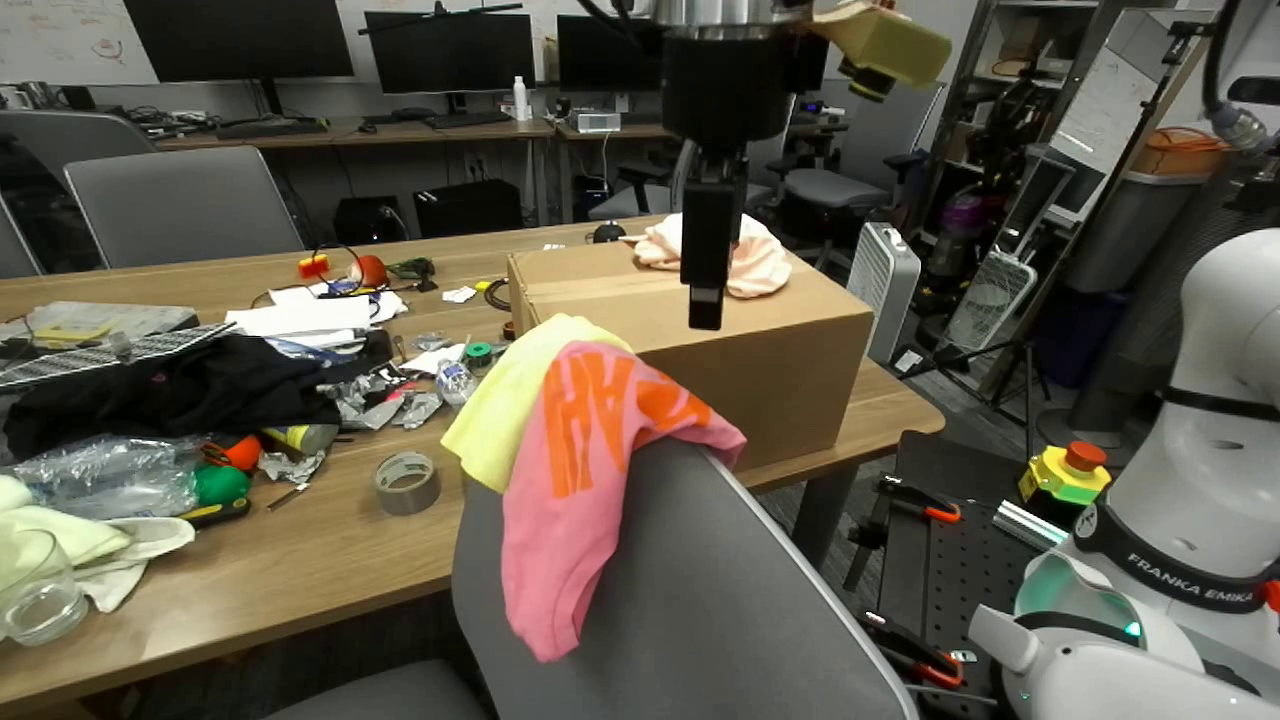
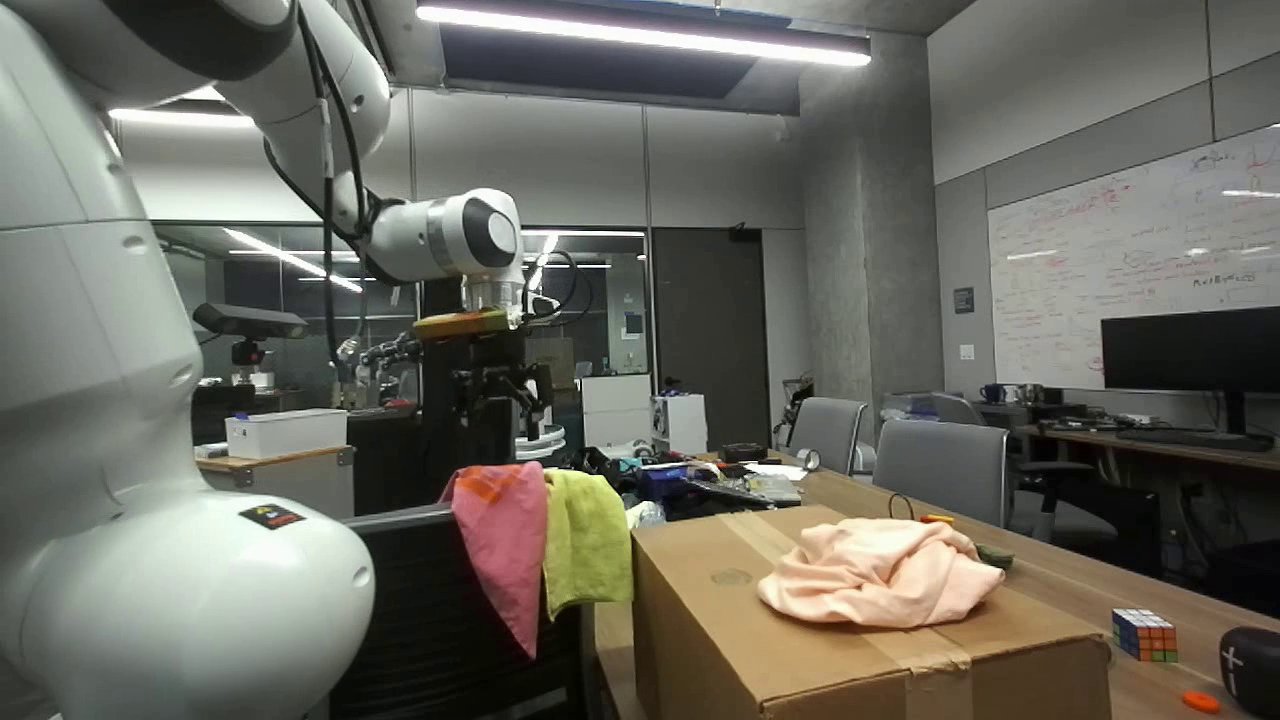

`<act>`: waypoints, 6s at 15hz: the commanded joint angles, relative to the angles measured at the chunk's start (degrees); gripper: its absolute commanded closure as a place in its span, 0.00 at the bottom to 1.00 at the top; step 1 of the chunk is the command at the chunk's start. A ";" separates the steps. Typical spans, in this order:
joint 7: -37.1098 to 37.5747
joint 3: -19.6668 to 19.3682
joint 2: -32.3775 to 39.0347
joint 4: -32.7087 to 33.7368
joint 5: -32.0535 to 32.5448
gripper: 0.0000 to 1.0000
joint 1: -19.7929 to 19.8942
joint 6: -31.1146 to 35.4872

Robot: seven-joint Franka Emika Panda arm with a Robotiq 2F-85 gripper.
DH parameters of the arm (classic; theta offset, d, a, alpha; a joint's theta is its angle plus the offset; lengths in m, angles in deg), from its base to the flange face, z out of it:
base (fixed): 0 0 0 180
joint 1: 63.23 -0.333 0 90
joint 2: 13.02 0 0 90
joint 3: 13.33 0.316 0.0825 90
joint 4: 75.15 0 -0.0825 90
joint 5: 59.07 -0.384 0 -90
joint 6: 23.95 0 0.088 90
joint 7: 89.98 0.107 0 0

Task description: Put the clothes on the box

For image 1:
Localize black computer monitor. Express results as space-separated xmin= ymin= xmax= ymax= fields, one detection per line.
xmin=121 ymin=0 xmax=355 ymax=115
xmin=361 ymin=9 xmax=535 ymax=121
xmin=557 ymin=12 xmax=669 ymax=95

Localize green ball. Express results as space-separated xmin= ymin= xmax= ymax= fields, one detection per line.
xmin=189 ymin=460 xmax=256 ymax=521

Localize grey bin with orange lid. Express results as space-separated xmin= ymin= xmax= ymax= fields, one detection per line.
xmin=1061 ymin=122 xmax=1232 ymax=300

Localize white papers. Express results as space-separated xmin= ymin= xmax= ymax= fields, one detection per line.
xmin=223 ymin=282 xmax=412 ymax=359

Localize black bag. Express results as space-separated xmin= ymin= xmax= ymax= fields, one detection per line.
xmin=329 ymin=194 xmax=412 ymax=249

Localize black cloth heap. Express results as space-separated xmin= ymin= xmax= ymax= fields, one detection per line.
xmin=2 ymin=330 xmax=390 ymax=460

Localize yellow red emergency stop button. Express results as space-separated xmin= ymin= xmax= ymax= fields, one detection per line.
xmin=1021 ymin=435 xmax=1116 ymax=510

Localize grey office chair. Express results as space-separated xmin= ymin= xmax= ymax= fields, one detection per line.
xmin=58 ymin=143 xmax=302 ymax=271
xmin=262 ymin=432 xmax=925 ymax=720
xmin=0 ymin=109 xmax=150 ymax=202

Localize white heater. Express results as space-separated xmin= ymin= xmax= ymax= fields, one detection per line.
xmin=846 ymin=218 xmax=925 ymax=364

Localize grey folded cloth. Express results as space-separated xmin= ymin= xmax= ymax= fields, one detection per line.
xmin=25 ymin=294 xmax=202 ymax=356

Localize yellow black small item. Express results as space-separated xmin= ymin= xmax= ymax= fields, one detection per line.
xmin=256 ymin=420 xmax=343 ymax=460

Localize crumpled foil wrappers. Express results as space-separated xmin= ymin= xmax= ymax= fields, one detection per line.
xmin=325 ymin=364 xmax=450 ymax=435

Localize pale cream cloth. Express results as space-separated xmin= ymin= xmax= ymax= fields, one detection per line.
xmin=0 ymin=477 xmax=200 ymax=616

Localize plastic bottle with green cap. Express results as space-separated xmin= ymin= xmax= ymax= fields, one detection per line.
xmin=433 ymin=336 xmax=503 ymax=410

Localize clear glass cup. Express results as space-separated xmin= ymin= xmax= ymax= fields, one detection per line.
xmin=0 ymin=527 xmax=94 ymax=653

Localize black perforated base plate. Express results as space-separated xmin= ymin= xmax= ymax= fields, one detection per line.
xmin=795 ymin=432 xmax=1073 ymax=720

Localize grey tape roll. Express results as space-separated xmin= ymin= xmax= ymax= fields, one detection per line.
xmin=369 ymin=448 xmax=443 ymax=521

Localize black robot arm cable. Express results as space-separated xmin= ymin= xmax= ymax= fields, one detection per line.
xmin=1195 ymin=0 xmax=1280 ymax=160

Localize small dark green object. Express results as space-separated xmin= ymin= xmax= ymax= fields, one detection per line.
xmin=390 ymin=257 xmax=438 ymax=294

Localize long wooden desk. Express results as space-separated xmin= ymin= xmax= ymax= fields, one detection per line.
xmin=156 ymin=115 xmax=676 ymax=153

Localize wall whiteboard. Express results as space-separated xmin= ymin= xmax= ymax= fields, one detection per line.
xmin=0 ymin=0 xmax=158 ymax=87

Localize beige cloth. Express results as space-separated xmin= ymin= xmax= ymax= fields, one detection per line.
xmin=627 ymin=207 xmax=795 ymax=300

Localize metal shelf rack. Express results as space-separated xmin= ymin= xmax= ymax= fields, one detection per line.
xmin=915 ymin=0 xmax=1113 ymax=253

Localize pink cloth with orange print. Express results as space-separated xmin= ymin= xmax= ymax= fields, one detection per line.
xmin=497 ymin=336 xmax=751 ymax=667

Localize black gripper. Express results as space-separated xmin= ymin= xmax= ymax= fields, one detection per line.
xmin=659 ymin=26 xmax=790 ymax=330

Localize clear plastic bag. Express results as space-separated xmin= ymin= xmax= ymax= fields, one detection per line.
xmin=13 ymin=432 xmax=207 ymax=523

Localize small orange toy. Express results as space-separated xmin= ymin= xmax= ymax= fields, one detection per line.
xmin=217 ymin=432 xmax=269 ymax=477

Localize orange-yellow wrist camera mount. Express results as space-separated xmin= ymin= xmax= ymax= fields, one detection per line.
xmin=812 ymin=0 xmax=954 ymax=103

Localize yellow-green cloth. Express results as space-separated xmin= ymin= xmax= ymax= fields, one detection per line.
xmin=436 ymin=311 xmax=634 ymax=496

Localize orange black pliers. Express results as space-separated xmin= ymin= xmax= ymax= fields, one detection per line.
xmin=873 ymin=471 xmax=964 ymax=527
xmin=855 ymin=607 xmax=973 ymax=694

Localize black keyboard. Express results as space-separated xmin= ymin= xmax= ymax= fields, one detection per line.
xmin=217 ymin=111 xmax=333 ymax=141

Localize large cardboard box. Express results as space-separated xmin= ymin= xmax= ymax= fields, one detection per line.
xmin=503 ymin=234 xmax=877 ymax=471

